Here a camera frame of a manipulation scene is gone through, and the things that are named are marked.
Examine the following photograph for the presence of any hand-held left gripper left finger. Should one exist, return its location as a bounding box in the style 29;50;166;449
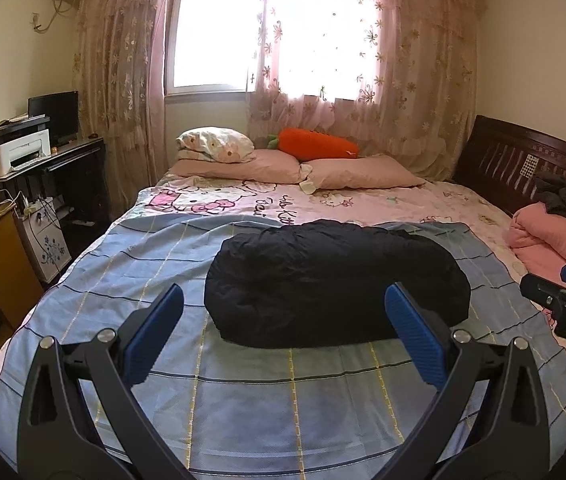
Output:
17;282;185;480

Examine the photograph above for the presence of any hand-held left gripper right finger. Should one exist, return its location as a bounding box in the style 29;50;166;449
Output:
384;282;554;480

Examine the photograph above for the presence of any black puffer jacket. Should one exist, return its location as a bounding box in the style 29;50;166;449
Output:
204;219;472;350

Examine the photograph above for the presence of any pink folded blanket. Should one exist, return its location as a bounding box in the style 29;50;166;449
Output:
507;201;566;286

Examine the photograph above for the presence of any blue plaid bed cover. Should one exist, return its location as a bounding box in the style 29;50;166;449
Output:
0;212;566;480

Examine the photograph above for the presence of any dark wooden headboard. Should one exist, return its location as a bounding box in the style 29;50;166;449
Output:
450;115;566;211

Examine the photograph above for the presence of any white box with blue flowers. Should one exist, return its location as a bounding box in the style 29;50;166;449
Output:
16;197;73;286

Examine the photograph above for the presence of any black computer desk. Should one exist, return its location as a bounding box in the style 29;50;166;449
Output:
0;135;109;241

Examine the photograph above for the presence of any pink pillow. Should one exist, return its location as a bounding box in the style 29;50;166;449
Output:
299;154;426;195
168;148;309;185

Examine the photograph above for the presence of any pink cartoon bed sheet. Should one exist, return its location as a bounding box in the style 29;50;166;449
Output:
0;167;566;461

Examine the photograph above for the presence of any white floral pillow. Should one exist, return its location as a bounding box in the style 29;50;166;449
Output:
175;126;255;164

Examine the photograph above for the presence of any orange carrot plush pillow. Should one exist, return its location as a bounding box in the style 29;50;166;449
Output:
265;127;360;162

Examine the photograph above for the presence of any white printer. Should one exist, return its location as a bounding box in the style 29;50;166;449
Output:
0;116;51;177

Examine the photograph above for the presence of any pink floral lace curtain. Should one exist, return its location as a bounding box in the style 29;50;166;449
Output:
72;0;189;191
245;0;486;183

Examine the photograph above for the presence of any black computer monitor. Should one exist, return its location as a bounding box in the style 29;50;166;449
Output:
27;91;80;147

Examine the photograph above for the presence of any bright window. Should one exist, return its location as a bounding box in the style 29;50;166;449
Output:
164;0;399;103

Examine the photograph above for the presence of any air conditioner cable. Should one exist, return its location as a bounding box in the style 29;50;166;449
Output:
32;0;80;34

